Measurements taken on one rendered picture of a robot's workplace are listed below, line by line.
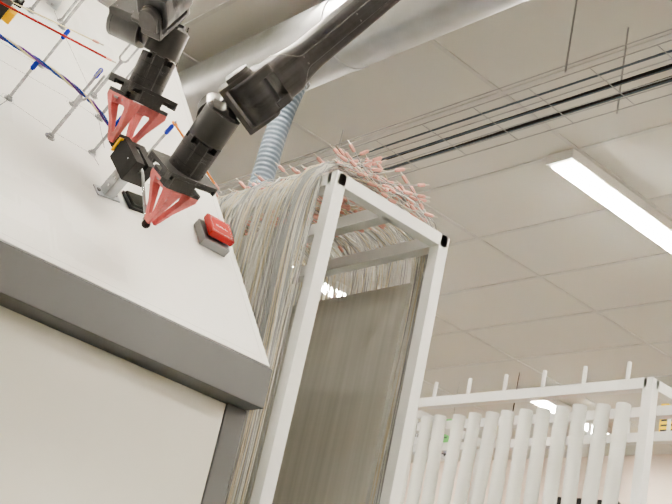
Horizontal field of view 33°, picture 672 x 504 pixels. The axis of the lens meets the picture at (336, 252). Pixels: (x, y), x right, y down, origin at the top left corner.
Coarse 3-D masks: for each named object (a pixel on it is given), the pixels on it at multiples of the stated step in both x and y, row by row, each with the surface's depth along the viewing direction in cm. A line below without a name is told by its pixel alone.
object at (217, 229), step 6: (204, 216) 196; (210, 216) 195; (210, 222) 193; (216, 222) 195; (222, 222) 197; (210, 228) 192; (216, 228) 193; (222, 228) 195; (228, 228) 197; (210, 234) 192; (216, 234) 193; (222, 234) 193; (228, 234) 195; (222, 240) 194; (228, 240) 194
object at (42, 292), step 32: (0, 256) 149; (32, 256) 153; (0, 288) 149; (32, 288) 152; (64, 288) 155; (96, 288) 158; (64, 320) 154; (96, 320) 158; (128, 320) 161; (160, 320) 165; (128, 352) 162; (160, 352) 164; (192, 352) 168; (224, 352) 172; (192, 384) 171; (224, 384) 171; (256, 384) 175
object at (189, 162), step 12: (180, 144) 169; (192, 144) 168; (204, 144) 168; (156, 156) 168; (168, 156) 172; (180, 156) 168; (192, 156) 168; (204, 156) 168; (216, 156) 170; (168, 168) 166; (180, 168) 169; (192, 168) 169; (204, 168) 170; (192, 180) 169; (204, 180) 173
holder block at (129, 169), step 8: (120, 144) 179; (128, 144) 178; (136, 144) 180; (120, 152) 178; (128, 152) 177; (136, 152) 178; (144, 152) 180; (112, 160) 179; (120, 160) 178; (128, 160) 177; (136, 160) 176; (144, 160) 178; (120, 168) 178; (128, 168) 176; (136, 168) 176; (144, 168) 178; (120, 176) 177; (128, 176) 177; (136, 176) 178; (144, 176) 179; (136, 184) 179
